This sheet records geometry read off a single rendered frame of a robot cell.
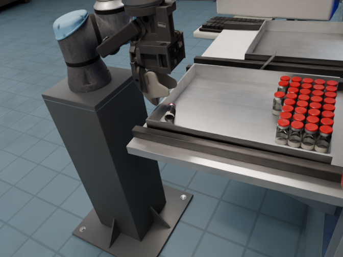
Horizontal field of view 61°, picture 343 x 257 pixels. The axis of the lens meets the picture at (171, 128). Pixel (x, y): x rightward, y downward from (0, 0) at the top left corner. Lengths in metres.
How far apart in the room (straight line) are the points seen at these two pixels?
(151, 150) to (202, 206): 1.03
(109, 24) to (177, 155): 0.55
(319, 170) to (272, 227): 1.03
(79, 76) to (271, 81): 0.60
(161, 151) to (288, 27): 0.65
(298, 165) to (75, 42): 0.73
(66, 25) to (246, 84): 0.55
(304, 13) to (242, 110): 0.81
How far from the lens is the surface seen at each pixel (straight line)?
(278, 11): 1.41
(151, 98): 0.60
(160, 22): 0.52
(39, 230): 1.75
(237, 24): 1.09
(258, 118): 0.63
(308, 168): 0.51
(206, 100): 0.69
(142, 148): 0.58
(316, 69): 0.79
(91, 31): 0.97
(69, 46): 0.98
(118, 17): 0.97
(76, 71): 1.01
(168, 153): 0.56
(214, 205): 1.57
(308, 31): 1.05
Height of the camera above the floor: 1.26
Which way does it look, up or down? 38 degrees down
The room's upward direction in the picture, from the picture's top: 9 degrees counter-clockwise
